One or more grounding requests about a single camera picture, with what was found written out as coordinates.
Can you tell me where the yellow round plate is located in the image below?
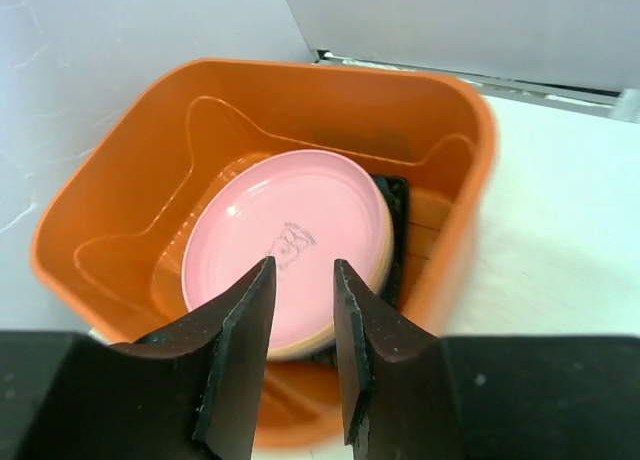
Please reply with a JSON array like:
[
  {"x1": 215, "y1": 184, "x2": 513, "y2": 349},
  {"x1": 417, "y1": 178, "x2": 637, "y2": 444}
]
[{"x1": 266, "y1": 211, "x2": 394, "y2": 361}]

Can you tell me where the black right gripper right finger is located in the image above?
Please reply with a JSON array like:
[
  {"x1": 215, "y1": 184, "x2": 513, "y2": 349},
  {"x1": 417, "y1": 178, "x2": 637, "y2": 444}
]
[{"x1": 334, "y1": 260, "x2": 639, "y2": 459}]

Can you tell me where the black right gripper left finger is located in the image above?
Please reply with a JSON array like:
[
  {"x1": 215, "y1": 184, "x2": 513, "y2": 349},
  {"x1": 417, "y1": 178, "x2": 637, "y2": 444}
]
[{"x1": 1, "y1": 258, "x2": 276, "y2": 459}]

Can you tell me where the pink round plate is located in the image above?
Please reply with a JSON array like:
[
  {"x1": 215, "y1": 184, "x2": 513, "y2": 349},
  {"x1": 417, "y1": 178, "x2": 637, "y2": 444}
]
[{"x1": 181, "y1": 149, "x2": 394, "y2": 360}]

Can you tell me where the orange plastic bin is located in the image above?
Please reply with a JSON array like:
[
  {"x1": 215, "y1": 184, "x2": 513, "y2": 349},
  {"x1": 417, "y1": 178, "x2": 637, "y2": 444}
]
[{"x1": 30, "y1": 57, "x2": 497, "y2": 451}]

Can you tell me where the black floral square plate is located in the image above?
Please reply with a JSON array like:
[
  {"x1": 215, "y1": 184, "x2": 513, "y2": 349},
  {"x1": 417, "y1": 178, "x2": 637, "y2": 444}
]
[{"x1": 287, "y1": 175, "x2": 408, "y2": 357}]

